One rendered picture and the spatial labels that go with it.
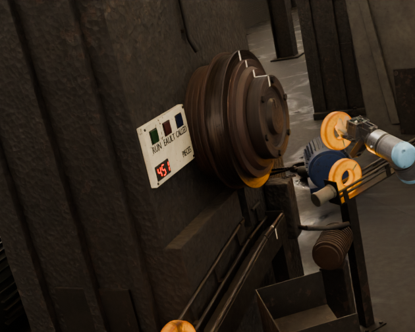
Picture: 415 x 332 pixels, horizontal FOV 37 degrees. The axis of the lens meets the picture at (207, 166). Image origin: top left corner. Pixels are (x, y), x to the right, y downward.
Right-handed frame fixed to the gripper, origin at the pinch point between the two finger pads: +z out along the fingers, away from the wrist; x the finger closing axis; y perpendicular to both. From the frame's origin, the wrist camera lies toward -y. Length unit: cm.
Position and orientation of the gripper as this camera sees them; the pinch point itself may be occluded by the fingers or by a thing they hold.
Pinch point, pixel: (336, 126)
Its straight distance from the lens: 254.2
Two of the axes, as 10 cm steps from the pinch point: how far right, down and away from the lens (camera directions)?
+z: -5.3, -4.0, 7.4
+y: -0.6, -8.6, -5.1
